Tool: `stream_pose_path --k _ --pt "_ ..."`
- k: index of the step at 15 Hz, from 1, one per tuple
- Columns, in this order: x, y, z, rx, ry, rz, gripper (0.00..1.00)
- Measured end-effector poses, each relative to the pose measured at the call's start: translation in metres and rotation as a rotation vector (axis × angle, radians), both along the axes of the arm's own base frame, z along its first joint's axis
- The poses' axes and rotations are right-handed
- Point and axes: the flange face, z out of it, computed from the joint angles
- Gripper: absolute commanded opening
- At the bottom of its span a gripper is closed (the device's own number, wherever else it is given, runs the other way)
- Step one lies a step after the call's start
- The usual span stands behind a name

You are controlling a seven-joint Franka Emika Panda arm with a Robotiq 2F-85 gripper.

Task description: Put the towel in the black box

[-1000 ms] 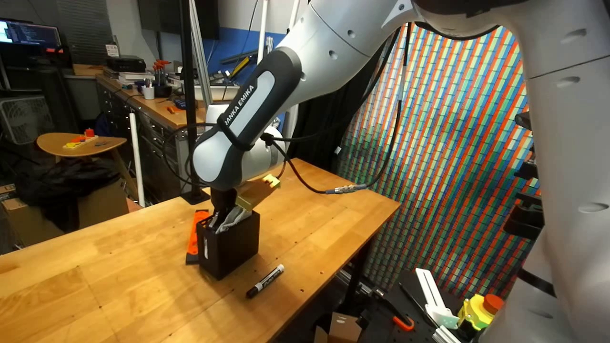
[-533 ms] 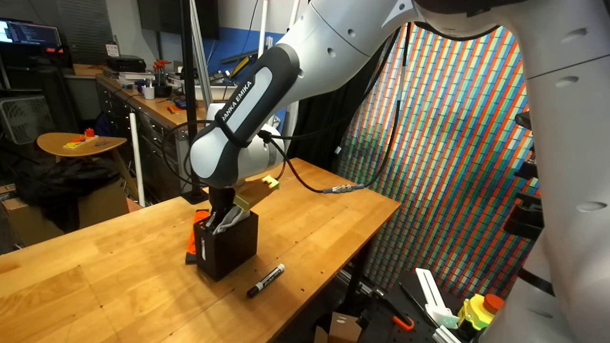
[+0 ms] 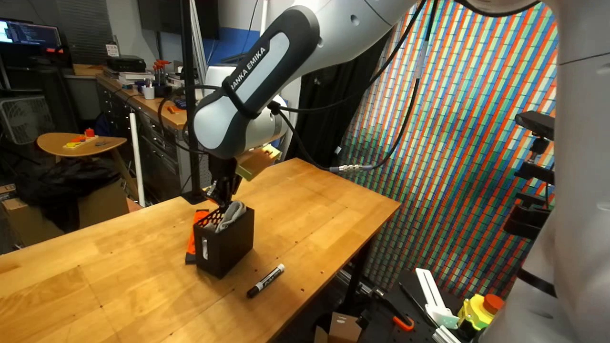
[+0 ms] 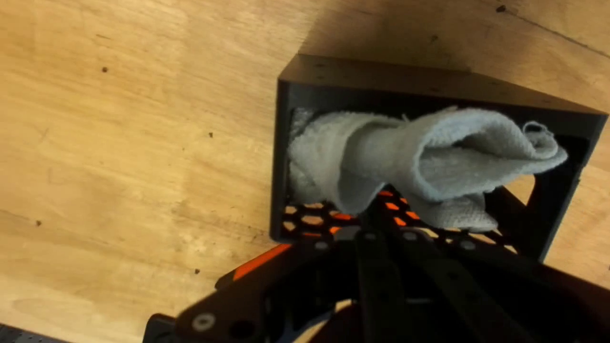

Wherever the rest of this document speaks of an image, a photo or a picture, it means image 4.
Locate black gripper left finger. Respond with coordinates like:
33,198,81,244
175,208,384,343

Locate black perforated box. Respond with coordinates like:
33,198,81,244
268,54,607,263

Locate white terry towel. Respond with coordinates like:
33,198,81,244
285,105,569,235

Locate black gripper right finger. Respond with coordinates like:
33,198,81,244
377,208,610,343

